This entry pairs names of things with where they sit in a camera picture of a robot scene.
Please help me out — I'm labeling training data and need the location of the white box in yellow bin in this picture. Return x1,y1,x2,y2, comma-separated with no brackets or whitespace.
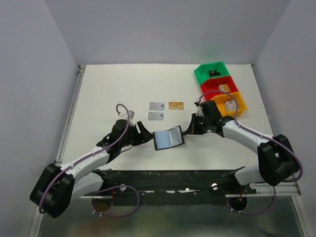
224,100,239,112

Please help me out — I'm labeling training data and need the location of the yellow plastic bin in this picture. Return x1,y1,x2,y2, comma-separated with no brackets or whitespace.
205,92,247,117

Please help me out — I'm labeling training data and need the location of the aluminium extrusion rail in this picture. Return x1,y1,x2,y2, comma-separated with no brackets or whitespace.
45,64,87,167

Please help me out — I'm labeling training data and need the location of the black part in green bin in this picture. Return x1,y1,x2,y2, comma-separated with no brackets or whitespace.
208,70,221,78

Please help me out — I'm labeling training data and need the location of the red plastic bin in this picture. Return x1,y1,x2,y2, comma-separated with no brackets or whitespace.
200,76,238,100

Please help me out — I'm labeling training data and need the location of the black leather card holder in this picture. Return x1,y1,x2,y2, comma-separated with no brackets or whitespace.
152,125,186,151

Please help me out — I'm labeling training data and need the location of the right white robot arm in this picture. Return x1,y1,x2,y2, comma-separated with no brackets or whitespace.
183,100,301,186

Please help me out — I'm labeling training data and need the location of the gold credit card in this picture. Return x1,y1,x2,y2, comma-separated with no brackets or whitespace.
168,102,184,110

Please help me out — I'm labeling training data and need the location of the white box in red bin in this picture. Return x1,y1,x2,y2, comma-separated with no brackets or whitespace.
218,84,231,93

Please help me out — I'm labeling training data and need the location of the silver grey credit card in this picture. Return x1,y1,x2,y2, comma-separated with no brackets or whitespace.
150,102,165,111

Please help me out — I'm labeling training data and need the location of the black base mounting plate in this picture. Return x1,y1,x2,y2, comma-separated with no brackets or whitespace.
94,169,256,206

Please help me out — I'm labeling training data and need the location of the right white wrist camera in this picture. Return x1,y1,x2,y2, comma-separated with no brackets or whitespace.
195,99,203,117

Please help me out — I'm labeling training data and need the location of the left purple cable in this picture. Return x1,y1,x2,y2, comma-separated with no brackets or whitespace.
39,103,140,218

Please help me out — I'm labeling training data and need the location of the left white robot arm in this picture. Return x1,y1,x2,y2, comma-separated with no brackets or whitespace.
30,119,154,218

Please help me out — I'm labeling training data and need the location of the green plastic bin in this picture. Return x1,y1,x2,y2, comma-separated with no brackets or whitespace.
194,61,230,85

